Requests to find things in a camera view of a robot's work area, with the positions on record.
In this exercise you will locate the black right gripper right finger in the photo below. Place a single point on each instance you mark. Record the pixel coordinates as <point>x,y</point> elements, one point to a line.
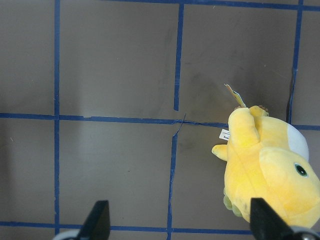
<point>266,224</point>

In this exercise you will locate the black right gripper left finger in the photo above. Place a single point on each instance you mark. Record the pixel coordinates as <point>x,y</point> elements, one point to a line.
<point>95,227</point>

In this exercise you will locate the yellow plush toy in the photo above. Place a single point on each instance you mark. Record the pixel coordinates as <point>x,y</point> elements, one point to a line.
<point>268,158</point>

